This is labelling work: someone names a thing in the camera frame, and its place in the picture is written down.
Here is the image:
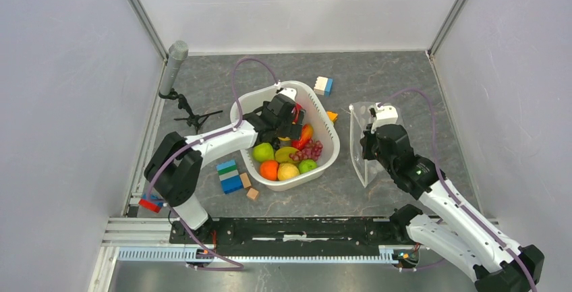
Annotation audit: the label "clear dotted zip bag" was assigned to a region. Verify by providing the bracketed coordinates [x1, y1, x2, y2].
[349, 102, 403, 187]

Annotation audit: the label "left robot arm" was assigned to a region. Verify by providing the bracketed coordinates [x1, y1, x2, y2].
[144, 93, 306, 243]

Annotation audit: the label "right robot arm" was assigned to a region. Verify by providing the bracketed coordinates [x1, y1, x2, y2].
[360, 124, 544, 291]

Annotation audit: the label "red orange mango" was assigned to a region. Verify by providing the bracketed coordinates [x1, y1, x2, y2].
[291, 123, 314, 150]

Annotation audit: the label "red apple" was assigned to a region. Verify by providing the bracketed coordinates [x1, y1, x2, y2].
[293, 103, 306, 124]

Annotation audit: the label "yellow starfruit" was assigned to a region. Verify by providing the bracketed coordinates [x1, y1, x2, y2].
[275, 146, 299, 164]

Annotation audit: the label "green pear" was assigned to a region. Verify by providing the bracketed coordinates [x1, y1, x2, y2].
[252, 142, 275, 163]

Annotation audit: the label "red grape bunch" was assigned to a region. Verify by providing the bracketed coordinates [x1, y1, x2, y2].
[297, 140, 323, 162]

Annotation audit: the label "white plastic basket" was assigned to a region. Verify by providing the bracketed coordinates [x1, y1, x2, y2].
[230, 80, 341, 192]

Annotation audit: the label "yellow bumpy lemon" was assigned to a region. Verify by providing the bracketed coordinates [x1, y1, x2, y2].
[277, 163, 300, 181]

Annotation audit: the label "small green lime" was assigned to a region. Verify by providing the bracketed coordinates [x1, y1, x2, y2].
[297, 159, 318, 174]

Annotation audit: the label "orange green block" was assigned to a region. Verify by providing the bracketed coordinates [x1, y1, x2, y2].
[326, 111, 339, 123]

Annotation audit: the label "orange fruit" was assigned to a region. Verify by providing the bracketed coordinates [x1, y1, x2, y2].
[259, 160, 280, 181]

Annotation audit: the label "white and blue block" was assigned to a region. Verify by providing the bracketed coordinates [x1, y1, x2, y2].
[313, 76, 333, 97]

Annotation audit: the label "tan wooden block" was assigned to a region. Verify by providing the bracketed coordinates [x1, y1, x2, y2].
[239, 173, 252, 190]

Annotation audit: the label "small wooden cube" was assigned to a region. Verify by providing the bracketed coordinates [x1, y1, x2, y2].
[246, 187, 260, 201]

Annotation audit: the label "blue green stacked blocks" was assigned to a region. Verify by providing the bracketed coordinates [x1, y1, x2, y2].
[216, 159, 244, 194]

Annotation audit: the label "black microphone tripod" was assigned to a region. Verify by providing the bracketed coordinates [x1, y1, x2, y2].
[158, 88, 223, 135]

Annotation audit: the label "grey microphone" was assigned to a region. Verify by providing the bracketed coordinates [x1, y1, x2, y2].
[159, 40, 189, 98]

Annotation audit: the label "red blue block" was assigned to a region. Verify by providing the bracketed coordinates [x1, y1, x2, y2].
[138, 194, 164, 213]

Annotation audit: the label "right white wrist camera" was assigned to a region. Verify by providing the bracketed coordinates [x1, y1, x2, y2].
[370, 105, 399, 134]

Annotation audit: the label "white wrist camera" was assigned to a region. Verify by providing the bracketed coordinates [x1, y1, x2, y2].
[370, 105, 399, 134]
[274, 82, 297, 102]

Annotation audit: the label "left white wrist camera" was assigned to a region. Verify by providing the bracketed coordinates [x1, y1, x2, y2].
[274, 82, 297, 102]

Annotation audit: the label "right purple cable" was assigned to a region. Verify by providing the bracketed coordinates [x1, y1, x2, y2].
[377, 87, 537, 292]

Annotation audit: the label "purple cable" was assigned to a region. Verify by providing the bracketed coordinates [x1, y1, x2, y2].
[377, 87, 537, 292]
[145, 57, 281, 271]

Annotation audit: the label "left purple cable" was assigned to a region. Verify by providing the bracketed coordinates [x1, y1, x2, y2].
[145, 57, 281, 271]

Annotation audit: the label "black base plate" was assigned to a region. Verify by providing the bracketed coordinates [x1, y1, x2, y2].
[194, 216, 414, 257]

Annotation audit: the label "aluminium rail frame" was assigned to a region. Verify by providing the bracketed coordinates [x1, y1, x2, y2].
[92, 216, 506, 271]

